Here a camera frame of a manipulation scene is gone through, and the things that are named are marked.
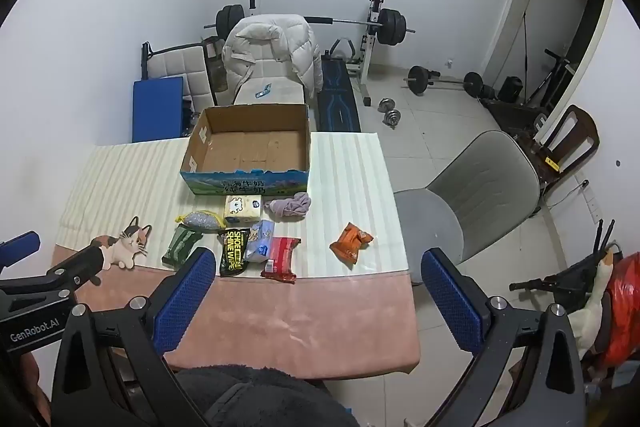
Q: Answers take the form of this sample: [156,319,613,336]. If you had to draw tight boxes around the black router antennas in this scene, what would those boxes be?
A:
[592,219,617,258]

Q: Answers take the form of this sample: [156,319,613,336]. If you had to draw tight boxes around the red plastic bag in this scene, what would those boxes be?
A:
[597,252,640,368]

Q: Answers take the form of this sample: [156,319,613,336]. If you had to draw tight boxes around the chair with white puffer jacket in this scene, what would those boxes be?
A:
[221,14,323,100]

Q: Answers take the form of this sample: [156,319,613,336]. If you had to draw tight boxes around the white upholstered chair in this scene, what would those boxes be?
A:
[232,57,307,108]

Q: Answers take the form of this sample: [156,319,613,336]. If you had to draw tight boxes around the blue tissue pack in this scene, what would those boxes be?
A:
[245,219,276,263]

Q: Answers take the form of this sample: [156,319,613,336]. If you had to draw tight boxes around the striped cream tablecloth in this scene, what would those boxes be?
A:
[54,132,407,280]

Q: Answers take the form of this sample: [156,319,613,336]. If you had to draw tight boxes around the cardboard box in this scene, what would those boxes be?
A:
[180,103,312,198]

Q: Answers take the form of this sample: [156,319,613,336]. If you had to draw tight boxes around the grey padded chair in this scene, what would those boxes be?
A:
[393,130,542,283]

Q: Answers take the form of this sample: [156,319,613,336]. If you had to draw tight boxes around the yellow white tissue pack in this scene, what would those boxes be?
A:
[223,194,265,224]

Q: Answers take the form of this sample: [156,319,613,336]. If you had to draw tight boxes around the orange snack packet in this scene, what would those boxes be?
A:
[329,222,375,266]

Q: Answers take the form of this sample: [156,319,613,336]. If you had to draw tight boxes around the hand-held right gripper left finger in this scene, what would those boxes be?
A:
[50,247,218,427]

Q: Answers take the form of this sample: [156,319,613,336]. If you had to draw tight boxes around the white goose plush toy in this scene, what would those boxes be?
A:
[567,249,616,360]

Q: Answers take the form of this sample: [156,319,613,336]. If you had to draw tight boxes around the clear water jug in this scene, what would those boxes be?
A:
[202,37,228,92]

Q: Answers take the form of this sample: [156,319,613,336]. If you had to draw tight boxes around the brown wooden chair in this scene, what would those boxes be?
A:
[520,104,600,202]

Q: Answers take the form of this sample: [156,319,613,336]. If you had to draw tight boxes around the green packet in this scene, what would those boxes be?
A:
[161,224,205,268]

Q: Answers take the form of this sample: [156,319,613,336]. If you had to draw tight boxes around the blue board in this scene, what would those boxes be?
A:
[131,77,185,144]

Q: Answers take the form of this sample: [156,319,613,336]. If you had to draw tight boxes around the person's dark fleece clothing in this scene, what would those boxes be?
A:
[175,364,361,427]

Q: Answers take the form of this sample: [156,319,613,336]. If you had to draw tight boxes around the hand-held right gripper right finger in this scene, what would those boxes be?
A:
[421,248,587,427]

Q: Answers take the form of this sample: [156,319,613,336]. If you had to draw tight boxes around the black exercise machine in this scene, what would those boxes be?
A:
[487,49,576,142]

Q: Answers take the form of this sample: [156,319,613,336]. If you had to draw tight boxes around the short barbell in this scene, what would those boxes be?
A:
[404,66,485,98]

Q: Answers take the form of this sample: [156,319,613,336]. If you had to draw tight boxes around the black yellow wipes packet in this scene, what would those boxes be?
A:
[216,228,251,278]

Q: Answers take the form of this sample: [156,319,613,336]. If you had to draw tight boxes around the calico cat plush toy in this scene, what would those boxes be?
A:
[90,217,152,270]

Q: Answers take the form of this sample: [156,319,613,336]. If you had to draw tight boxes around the pink tablecloth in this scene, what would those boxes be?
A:
[75,252,421,380]

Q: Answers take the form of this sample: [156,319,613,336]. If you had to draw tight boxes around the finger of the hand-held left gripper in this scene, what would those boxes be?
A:
[0,231,42,269]
[47,244,104,289]

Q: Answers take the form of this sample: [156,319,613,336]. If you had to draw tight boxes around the barbell with black plates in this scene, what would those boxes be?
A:
[204,5,416,46]

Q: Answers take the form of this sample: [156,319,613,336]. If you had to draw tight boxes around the black round weight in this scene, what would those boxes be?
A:
[497,76,523,102]

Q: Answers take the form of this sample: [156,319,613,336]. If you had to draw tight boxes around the white door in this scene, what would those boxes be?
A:
[485,0,546,82]

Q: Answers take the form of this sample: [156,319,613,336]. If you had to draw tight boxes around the white wall socket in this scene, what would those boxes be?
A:
[582,179,601,223]

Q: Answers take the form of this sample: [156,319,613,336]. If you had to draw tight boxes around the white barbell rack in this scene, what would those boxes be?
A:
[245,0,388,108]

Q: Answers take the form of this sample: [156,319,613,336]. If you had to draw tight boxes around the red packet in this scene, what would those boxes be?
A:
[260,237,302,283]

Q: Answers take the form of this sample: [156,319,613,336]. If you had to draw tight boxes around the black blue weight bench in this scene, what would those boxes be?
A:
[318,52,362,132]

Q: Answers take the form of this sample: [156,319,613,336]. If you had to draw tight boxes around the white quilted chair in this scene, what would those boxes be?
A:
[141,42,217,105]

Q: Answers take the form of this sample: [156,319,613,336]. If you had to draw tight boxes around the silver pouch with yellow ends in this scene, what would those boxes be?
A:
[175,211,224,230]

